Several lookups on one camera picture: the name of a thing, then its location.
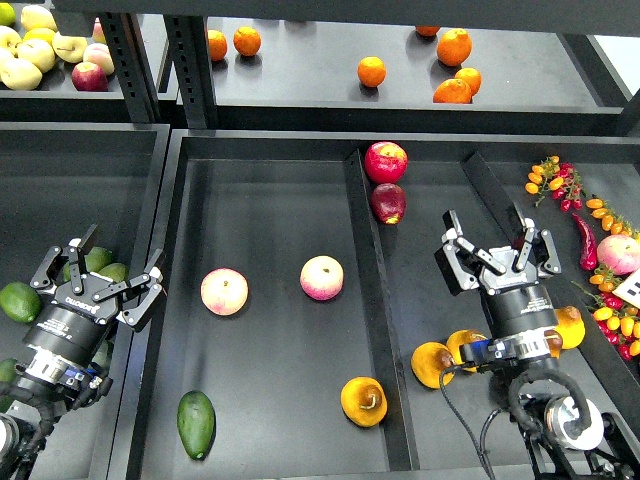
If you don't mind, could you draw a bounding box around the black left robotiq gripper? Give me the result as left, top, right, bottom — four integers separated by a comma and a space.
23, 224, 165, 366

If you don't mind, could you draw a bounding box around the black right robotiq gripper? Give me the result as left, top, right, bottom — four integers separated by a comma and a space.
434, 204, 562, 339

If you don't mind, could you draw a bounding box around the dark green avocado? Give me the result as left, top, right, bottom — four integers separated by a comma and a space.
176, 390, 216, 460

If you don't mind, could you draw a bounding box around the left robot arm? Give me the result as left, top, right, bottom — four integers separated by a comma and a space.
1, 226, 166, 479

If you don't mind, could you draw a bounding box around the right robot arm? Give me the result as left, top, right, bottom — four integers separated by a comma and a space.
435, 208, 639, 479

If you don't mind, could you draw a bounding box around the green avocado top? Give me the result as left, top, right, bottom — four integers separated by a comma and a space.
83, 246, 115, 273

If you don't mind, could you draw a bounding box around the green lime-like avocado far left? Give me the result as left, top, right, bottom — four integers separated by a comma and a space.
1, 282, 42, 324

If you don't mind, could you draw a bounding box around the green avocado bottom left edge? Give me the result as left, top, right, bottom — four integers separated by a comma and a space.
0, 358, 18, 413

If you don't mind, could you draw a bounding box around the cherry tomato bunch top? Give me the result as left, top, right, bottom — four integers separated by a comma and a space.
524, 155, 584, 212

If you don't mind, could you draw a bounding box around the cherry tomato bunch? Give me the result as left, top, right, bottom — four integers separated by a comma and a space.
574, 264, 639, 362
524, 155, 584, 212

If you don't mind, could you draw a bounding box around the red chili pepper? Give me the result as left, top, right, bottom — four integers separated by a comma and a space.
571, 213, 598, 271

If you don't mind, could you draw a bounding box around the dark red apple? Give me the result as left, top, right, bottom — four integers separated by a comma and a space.
370, 183, 407, 225

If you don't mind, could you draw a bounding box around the orange tomato bunch middle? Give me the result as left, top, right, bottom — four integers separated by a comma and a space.
586, 197, 639, 241

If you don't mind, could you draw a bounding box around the pink apple left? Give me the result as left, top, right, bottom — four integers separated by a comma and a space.
200, 268, 249, 316

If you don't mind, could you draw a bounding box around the pink apple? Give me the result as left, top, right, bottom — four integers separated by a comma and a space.
596, 234, 639, 276
200, 268, 249, 316
300, 255, 344, 301

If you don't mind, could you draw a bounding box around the pink apple far right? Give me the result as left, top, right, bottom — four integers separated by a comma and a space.
596, 234, 639, 276

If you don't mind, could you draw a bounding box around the bright red apple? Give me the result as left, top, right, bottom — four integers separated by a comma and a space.
364, 141, 409, 184

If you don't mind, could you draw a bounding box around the white label card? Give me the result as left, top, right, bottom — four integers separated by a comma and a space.
613, 270, 640, 308

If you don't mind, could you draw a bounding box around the cherry tomato bunch bottom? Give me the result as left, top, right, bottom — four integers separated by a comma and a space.
574, 264, 639, 362

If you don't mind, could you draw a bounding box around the orange on shelf front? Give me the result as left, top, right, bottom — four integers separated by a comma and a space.
433, 78, 472, 104

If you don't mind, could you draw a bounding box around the orange on shelf right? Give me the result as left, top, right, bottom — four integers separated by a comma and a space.
455, 67, 482, 97

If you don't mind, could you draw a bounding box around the pink apple centre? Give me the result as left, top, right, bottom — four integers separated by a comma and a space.
300, 255, 344, 301

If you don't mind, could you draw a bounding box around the large orange on shelf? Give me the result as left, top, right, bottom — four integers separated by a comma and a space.
436, 28, 473, 67

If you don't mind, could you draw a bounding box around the black middle tray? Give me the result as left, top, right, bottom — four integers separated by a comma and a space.
108, 130, 639, 479

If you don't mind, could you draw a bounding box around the orange on shelf centre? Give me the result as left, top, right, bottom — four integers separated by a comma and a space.
357, 56, 387, 88

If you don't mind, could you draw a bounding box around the red apple on shelf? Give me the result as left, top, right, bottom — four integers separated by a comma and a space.
71, 62, 108, 92

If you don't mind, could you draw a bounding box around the orange on shelf top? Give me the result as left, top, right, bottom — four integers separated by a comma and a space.
415, 25, 440, 38

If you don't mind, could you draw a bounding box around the pale peach on shelf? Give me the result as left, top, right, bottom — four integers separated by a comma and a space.
83, 43, 115, 76

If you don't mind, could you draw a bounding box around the yellow apple on shelf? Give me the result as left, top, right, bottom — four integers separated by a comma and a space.
52, 32, 88, 64

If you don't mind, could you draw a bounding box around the black shelf upright left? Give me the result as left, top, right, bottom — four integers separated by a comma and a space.
98, 12, 161, 124

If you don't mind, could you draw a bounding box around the pale yellow apple middle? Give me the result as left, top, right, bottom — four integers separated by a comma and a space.
17, 38, 56, 73

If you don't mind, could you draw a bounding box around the black shelf upright post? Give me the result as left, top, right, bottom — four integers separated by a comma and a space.
163, 15, 219, 130

